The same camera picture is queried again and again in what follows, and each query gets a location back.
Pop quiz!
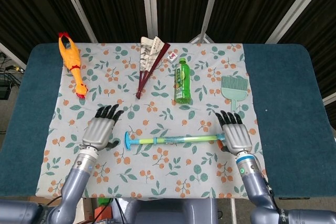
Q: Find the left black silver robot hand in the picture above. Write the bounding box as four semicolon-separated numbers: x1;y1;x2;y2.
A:
82;104;124;153

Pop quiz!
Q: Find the orange plastic object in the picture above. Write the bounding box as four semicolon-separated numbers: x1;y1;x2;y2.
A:
94;207;113;221

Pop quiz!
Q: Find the green plastic object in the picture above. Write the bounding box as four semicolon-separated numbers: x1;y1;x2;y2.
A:
97;197;112;209

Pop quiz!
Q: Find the mint green hand brush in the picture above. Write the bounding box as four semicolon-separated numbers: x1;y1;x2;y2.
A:
220;75;248;117

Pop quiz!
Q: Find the yellow rubber chicken toy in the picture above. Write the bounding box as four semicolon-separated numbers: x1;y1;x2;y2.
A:
58;31;88;99

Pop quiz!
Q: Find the white metal frame post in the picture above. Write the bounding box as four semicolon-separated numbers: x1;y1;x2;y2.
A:
265;0;329;44
201;0;224;43
57;0;98;43
141;0;158;43

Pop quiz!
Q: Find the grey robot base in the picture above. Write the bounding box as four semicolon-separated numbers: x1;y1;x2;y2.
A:
115;198;218;224

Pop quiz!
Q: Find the green tea bottle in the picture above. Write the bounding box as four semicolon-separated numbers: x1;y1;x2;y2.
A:
174;56;192;104

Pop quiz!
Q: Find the folding paper fan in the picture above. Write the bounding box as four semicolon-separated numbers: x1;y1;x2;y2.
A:
135;36;170;100

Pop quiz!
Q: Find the blue and green water squirter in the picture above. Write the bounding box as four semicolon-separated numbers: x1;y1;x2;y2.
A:
124;131;226;152

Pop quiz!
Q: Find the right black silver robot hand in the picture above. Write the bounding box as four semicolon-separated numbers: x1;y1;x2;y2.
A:
215;110;253;155

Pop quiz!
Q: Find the floral white tablecloth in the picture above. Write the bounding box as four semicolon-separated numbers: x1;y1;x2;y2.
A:
35;42;271;200

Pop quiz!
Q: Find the blue felt table cover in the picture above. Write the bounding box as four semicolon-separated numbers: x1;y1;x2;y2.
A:
0;42;336;200

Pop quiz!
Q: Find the black cable bundle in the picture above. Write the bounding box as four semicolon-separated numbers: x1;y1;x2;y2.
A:
0;53;23;100

